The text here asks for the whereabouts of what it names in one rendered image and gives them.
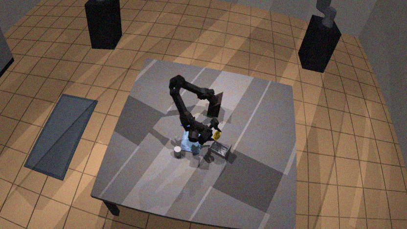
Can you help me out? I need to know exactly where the yellow plate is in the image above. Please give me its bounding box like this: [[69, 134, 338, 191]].
[[213, 131, 221, 141]]

